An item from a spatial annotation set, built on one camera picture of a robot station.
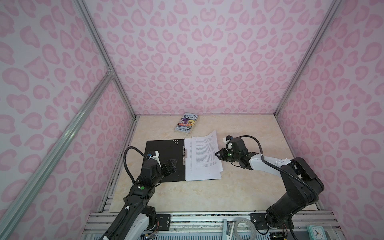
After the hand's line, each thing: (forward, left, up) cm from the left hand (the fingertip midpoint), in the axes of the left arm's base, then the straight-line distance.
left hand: (170, 161), depth 82 cm
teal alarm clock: (-33, -68, -10) cm, 77 cm away
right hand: (+7, -26, -4) cm, 27 cm away
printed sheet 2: (+8, -9, -11) cm, 16 cm away
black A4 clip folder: (+15, +4, -13) cm, 20 cm away
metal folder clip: (+10, -7, -12) cm, 17 cm away
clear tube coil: (-32, -40, -8) cm, 52 cm away
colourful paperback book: (+37, -7, -11) cm, 39 cm away
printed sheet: (+5, -20, -12) cm, 24 cm away
